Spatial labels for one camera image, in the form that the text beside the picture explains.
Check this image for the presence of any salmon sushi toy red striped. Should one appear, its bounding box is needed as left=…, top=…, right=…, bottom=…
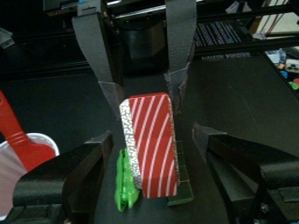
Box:
left=117, top=92, right=181, bottom=200

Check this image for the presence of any bright green sushi roll toy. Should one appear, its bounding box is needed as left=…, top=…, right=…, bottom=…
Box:
left=113, top=148, right=141, bottom=213

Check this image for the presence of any colourful small toy pile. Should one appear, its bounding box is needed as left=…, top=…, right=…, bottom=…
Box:
left=266, top=48, right=299, bottom=91

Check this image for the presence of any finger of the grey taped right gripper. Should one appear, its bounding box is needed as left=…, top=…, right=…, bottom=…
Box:
left=70, top=0, right=126, bottom=121
left=162, top=0, right=198, bottom=116

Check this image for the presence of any red toy spatula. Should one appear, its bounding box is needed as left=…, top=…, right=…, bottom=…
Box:
left=0, top=89, right=58, bottom=173

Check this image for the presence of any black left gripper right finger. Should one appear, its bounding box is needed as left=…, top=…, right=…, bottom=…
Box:
left=190, top=122, right=299, bottom=224

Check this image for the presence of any white small device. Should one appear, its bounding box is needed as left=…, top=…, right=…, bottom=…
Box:
left=284, top=58, right=299, bottom=74

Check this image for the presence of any black metal grille rack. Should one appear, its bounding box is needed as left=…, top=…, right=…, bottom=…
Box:
left=192, top=20, right=254, bottom=60

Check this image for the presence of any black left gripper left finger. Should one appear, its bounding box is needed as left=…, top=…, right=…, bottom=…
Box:
left=2, top=129, right=114, bottom=224

